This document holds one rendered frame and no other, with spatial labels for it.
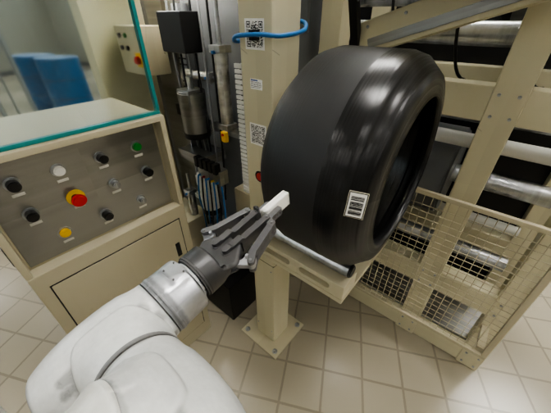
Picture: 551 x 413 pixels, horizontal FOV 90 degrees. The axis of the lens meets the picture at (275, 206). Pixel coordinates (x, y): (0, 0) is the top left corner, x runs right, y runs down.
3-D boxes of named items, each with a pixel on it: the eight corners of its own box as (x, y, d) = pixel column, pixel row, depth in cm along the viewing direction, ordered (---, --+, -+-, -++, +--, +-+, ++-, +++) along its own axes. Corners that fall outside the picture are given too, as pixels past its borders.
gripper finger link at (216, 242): (220, 260, 47) (215, 257, 48) (262, 222, 53) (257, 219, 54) (215, 246, 45) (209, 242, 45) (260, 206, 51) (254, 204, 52)
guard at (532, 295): (312, 263, 170) (324, 159, 130) (314, 261, 171) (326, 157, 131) (483, 360, 122) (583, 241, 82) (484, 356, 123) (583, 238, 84)
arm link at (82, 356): (161, 315, 46) (205, 358, 37) (63, 403, 37) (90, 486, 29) (125, 270, 40) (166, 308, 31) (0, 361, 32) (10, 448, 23)
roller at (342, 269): (266, 233, 105) (262, 228, 101) (273, 224, 106) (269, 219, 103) (349, 280, 86) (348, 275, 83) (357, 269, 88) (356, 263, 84)
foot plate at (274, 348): (241, 330, 166) (240, 328, 164) (270, 301, 182) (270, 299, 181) (275, 360, 151) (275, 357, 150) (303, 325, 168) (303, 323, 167)
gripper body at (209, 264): (202, 279, 38) (248, 238, 43) (167, 251, 42) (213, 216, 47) (216, 307, 43) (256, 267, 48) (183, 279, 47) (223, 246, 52)
